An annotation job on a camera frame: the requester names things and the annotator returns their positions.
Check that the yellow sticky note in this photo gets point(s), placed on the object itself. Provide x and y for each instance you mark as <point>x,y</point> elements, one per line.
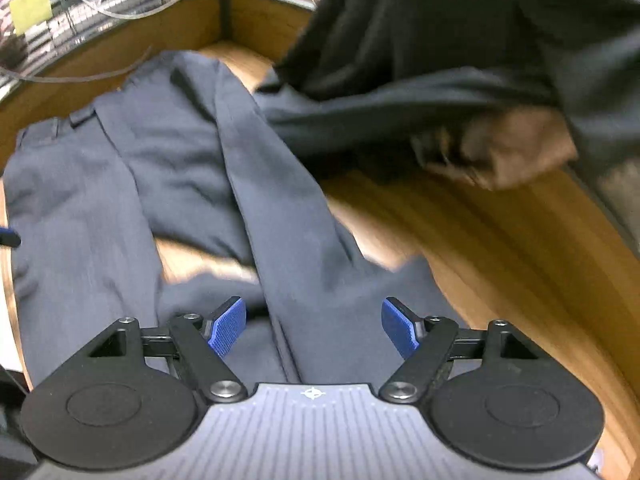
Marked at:
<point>31,5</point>

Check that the charcoal pants with pocket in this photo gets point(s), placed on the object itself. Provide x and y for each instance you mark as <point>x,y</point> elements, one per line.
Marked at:
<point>450,20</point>

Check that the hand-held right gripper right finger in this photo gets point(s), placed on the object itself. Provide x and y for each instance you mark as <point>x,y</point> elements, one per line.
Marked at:
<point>400,327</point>

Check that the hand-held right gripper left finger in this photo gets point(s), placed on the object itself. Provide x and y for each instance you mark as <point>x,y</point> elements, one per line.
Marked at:
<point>227,327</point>

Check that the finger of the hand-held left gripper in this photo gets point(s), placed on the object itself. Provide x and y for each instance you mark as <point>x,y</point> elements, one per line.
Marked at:
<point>7,237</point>

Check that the dark grey pants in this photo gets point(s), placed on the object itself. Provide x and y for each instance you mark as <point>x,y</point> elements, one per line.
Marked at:
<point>175,160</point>

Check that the brown cardboard box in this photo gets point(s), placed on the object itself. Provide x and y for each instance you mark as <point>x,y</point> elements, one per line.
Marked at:
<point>525,150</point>

